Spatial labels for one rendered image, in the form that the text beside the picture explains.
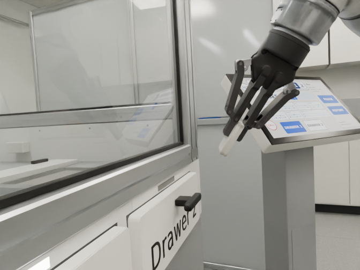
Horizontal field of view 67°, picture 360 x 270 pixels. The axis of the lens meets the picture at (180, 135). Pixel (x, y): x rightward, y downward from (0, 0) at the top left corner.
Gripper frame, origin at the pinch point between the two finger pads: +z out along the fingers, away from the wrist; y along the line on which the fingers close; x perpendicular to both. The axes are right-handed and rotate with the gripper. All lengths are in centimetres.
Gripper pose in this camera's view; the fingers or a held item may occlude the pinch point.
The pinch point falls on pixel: (230, 137)
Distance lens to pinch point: 53.4
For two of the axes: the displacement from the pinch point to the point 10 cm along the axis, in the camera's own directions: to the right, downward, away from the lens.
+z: -4.4, 8.3, 3.3
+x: -0.1, 3.7, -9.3
